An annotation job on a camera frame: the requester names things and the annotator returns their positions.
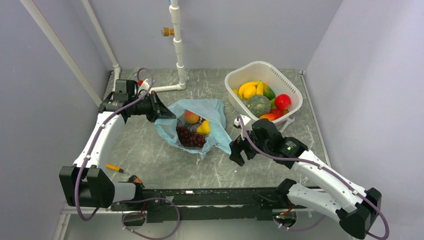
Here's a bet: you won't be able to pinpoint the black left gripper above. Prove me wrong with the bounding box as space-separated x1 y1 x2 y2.
129 91 176 123

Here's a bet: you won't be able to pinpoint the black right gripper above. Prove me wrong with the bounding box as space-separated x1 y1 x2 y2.
229 125 272 166

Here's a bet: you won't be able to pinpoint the pink fake peach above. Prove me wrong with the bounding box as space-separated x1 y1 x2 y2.
182 109 200 125

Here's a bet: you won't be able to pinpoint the dark purple fake grapes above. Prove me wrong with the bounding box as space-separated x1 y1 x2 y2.
176 126 206 149

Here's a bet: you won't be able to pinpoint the yellow fake lemon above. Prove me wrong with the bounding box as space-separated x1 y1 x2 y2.
196 120 211 135

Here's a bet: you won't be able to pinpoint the light blue plastic bag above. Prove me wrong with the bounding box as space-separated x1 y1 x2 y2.
155 99 231 158

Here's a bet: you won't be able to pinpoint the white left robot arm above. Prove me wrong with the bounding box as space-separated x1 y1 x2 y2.
59 79 176 210

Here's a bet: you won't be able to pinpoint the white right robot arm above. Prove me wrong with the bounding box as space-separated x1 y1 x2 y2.
229 115 390 240

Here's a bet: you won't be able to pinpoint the green fake cantaloupe melon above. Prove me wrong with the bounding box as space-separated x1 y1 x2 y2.
246 94 271 118

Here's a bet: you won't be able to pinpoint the yellow fake banana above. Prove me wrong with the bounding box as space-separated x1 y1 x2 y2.
237 81 259 100

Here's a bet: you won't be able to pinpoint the yellow fake pear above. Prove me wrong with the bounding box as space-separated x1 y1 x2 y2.
242 85 257 100

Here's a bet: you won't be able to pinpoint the yellow green fake mango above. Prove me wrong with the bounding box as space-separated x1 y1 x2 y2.
256 81 276 100

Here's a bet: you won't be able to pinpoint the red fake apple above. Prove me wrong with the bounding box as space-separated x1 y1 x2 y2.
274 94 292 111

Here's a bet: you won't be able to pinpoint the silver open-end wrench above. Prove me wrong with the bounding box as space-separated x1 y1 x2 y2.
279 117 295 133

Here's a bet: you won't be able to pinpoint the white plastic basket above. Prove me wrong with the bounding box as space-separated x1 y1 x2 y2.
224 61 303 126

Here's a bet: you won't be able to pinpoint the orange pipe valve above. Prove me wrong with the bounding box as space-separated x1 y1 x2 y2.
161 27 175 37

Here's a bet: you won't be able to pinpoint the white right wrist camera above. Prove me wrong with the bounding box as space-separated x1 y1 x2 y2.
233 115 252 131

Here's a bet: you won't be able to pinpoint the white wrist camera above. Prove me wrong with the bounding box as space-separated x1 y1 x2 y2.
137 78 151 96
233 115 252 131

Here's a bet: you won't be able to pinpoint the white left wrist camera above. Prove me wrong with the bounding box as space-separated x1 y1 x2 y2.
137 78 151 96

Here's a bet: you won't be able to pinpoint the orange handled screwdriver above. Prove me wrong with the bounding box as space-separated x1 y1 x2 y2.
106 163 131 175

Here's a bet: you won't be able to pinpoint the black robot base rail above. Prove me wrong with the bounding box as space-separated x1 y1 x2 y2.
110 187 304 224

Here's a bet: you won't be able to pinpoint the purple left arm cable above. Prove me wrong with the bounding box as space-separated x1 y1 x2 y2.
73 67 181 240

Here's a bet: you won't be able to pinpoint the white PVC pipe frame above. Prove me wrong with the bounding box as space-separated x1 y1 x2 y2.
19 0 187 107

